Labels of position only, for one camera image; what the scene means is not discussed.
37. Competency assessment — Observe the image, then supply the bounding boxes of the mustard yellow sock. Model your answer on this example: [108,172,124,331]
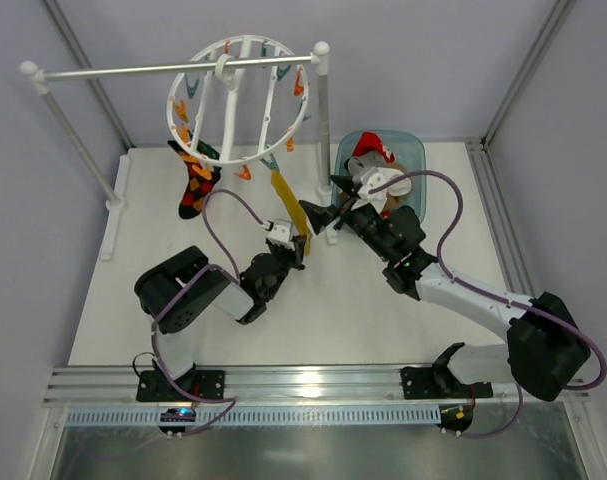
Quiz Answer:
[270,170,312,256]

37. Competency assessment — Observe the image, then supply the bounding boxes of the blue plastic basin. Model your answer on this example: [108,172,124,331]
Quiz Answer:
[332,130,427,222]

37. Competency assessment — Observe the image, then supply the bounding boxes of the orange clothes peg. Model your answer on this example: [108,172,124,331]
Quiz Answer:
[234,164,252,181]

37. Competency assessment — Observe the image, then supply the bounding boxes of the white round clip hanger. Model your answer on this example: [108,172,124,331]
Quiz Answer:
[174,40,309,160]

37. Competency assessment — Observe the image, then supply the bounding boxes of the tan sock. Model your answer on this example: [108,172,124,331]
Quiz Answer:
[385,178,413,210]

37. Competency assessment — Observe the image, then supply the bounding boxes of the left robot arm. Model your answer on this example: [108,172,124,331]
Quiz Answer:
[134,235,307,382]

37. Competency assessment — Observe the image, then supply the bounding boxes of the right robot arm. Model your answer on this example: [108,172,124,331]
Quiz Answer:
[299,169,592,402]

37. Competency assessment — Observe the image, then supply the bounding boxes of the grey striped sock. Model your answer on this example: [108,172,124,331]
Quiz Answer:
[344,150,387,179]

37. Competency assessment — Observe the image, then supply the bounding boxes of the red white sock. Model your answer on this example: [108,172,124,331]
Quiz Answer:
[352,131,395,164]

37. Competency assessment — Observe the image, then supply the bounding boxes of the argyle black red sock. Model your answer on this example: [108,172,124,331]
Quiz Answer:
[167,140,221,220]

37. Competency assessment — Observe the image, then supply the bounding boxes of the green clothes peg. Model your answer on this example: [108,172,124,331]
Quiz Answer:
[183,75,201,100]

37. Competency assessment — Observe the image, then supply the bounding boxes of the white clothes rack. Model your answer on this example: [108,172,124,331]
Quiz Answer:
[20,35,331,261]

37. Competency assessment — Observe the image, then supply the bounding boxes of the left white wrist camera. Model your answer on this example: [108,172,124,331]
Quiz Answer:
[265,219,294,250]

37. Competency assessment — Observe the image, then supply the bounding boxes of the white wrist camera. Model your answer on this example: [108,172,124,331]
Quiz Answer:
[353,167,388,202]
[265,219,294,250]

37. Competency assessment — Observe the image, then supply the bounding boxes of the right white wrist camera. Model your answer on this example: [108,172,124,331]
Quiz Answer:
[353,167,388,202]

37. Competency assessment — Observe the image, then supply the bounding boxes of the aluminium mounting rail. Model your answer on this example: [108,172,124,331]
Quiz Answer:
[43,363,589,407]

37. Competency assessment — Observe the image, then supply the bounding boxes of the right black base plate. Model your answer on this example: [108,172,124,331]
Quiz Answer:
[400,365,494,400]

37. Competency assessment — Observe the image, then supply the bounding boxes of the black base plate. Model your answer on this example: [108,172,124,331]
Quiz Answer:
[400,365,494,400]
[136,369,225,403]

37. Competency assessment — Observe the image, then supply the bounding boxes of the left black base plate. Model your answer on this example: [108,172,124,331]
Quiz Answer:
[136,369,225,403]

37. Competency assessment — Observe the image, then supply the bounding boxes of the slotted grey cable duct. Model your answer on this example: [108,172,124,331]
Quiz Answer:
[66,404,441,428]

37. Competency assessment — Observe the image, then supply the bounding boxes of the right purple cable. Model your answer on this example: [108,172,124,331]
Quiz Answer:
[367,169,607,440]

